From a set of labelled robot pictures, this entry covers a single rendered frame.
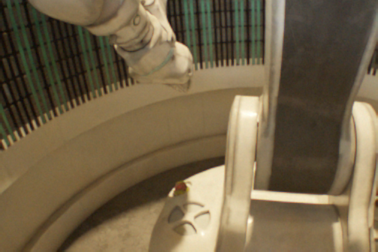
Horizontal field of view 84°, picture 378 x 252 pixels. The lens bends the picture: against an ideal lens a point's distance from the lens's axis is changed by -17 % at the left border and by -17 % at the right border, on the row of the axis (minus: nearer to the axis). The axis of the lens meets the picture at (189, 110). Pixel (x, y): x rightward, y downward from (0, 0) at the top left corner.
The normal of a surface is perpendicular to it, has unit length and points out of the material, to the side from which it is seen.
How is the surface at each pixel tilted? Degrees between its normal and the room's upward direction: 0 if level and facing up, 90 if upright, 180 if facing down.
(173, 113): 90
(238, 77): 90
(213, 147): 90
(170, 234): 25
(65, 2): 137
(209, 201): 4
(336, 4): 110
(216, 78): 90
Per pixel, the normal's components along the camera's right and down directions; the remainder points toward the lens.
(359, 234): -0.19, -0.58
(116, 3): -0.27, 0.07
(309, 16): -0.23, 0.73
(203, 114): 0.22, 0.43
